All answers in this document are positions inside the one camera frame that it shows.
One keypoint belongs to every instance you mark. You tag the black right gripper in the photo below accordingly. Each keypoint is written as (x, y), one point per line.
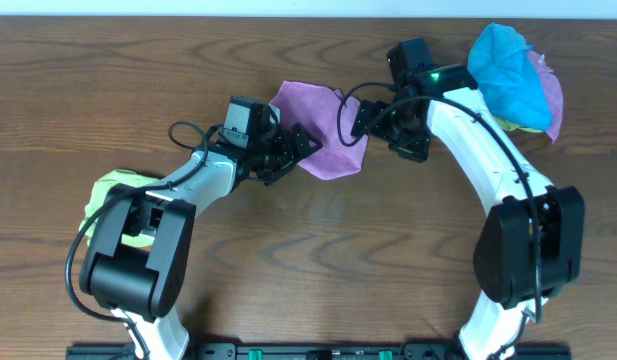
(414, 150)

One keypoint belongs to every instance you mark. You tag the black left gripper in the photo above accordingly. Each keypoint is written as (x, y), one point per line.
(289, 153)

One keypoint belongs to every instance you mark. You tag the purple microfiber cloth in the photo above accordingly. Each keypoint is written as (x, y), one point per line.
(315, 107)

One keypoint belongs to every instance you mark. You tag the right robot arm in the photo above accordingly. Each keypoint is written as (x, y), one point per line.
(531, 242)

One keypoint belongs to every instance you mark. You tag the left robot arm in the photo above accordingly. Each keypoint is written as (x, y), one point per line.
(138, 287)

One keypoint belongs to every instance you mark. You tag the yellow-green cloth in pile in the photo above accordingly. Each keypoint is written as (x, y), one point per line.
(509, 126)

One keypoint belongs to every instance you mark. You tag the blue cloth in pile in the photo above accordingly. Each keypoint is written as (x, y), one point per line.
(509, 82)

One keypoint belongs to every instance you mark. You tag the folded light green cloth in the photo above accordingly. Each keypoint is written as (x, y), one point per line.
(100, 190)

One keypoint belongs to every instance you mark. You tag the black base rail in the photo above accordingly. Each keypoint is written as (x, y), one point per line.
(229, 351)

